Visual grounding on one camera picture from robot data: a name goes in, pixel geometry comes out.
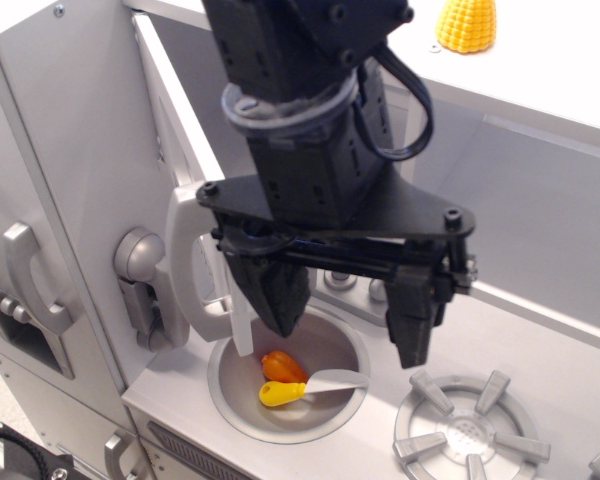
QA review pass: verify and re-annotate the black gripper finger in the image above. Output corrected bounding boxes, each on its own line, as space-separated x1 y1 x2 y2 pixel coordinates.
384 266 448 369
220 239 311 337

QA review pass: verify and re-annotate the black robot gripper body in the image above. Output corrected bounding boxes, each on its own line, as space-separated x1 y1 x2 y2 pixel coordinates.
198 102 475 303

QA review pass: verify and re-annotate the grey toy microwave door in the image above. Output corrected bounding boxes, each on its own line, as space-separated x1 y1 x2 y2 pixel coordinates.
132 10 255 356

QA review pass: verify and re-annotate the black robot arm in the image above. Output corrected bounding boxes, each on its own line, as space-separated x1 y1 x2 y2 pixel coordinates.
197 1 475 368

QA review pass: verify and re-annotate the grey toy faucet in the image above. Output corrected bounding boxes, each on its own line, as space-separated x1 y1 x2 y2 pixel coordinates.
309 269 388 327

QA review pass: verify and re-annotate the grey round toy sink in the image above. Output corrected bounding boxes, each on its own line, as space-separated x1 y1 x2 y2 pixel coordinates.
208 306 370 444

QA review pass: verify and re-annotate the orange toy pepper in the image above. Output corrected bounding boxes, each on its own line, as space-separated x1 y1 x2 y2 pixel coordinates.
261 350 309 383

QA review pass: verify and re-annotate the grey toy stove burner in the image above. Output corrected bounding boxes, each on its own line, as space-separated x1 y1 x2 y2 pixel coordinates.
393 370 551 479

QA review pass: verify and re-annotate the yellow toy corn cob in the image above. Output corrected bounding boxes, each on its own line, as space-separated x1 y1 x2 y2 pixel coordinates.
435 0 497 54

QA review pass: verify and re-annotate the grey toy ice dispenser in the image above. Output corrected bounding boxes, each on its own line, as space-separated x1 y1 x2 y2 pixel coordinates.
0 290 75 380

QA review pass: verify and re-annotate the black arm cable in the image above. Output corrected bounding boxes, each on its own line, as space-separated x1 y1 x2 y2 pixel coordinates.
364 42 436 163

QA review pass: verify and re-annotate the yellow handled toy knife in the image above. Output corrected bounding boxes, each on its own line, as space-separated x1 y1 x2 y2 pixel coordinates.
258 369 370 407

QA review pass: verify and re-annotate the grey toy wall phone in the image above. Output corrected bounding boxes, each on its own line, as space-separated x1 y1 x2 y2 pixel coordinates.
113 227 189 353

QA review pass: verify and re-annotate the grey oven door handle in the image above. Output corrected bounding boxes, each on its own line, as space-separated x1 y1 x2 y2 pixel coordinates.
104 433 138 480

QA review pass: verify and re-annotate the grey fridge door handle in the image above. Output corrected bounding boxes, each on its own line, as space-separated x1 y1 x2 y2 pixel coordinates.
3 222 73 336

